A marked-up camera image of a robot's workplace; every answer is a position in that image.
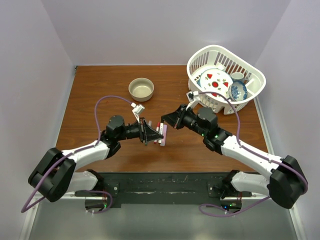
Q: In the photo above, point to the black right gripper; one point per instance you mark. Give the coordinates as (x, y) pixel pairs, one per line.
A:
(176, 118)

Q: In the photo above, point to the watermelon pattern plate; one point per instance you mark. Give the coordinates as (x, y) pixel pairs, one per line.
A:
(215, 80)

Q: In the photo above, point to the beige ceramic bowl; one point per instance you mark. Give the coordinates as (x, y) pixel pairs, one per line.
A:
(141, 89)

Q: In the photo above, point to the white plastic dish rack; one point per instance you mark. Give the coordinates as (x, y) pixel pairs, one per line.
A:
(216, 56)

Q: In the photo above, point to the white red marker pen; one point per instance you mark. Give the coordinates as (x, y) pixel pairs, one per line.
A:
(158, 130)

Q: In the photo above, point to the blue floral bowl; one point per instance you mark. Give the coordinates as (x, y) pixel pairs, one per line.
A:
(238, 91)

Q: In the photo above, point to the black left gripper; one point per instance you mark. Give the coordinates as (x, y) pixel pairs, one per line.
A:
(146, 133)

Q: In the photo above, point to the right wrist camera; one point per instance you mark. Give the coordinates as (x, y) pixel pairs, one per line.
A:
(194, 99)

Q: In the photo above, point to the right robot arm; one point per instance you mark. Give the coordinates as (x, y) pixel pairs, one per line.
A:
(280, 178)

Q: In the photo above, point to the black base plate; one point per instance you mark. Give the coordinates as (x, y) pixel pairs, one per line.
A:
(163, 188)

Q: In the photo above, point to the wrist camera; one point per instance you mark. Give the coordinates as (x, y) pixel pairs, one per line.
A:
(194, 99)
(137, 109)

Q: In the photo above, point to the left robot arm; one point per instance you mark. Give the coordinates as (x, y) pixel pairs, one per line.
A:
(56, 173)

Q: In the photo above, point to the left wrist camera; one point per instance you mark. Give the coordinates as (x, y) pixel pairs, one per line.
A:
(137, 109)

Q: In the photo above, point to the white black marker pen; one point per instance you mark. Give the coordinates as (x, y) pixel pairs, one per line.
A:
(161, 126)

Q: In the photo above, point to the pink highlighter pen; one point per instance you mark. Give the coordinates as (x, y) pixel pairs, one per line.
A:
(164, 133)

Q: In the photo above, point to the white mug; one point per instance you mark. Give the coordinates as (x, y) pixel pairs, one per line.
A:
(237, 76)

